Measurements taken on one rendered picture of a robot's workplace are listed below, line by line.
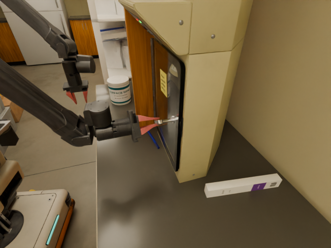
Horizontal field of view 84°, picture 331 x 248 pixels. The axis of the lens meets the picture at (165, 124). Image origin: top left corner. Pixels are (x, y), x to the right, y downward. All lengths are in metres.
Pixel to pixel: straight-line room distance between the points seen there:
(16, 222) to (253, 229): 1.47
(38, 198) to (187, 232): 1.31
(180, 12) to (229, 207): 0.59
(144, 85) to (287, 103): 0.57
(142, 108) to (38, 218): 1.09
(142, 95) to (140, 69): 0.12
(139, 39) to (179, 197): 0.61
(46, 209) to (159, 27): 1.47
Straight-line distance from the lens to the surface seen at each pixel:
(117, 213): 0.68
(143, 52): 0.80
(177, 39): 0.42
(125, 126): 0.58
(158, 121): 0.56
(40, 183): 2.25
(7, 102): 3.34
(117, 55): 1.83
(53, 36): 0.88
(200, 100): 0.51
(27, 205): 1.74
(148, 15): 0.40
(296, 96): 0.79
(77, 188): 2.04
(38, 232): 1.58
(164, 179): 0.74
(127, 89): 1.17
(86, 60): 0.85
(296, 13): 0.81
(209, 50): 0.46
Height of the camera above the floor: 1.53
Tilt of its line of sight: 36 degrees down
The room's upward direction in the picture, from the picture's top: straight up
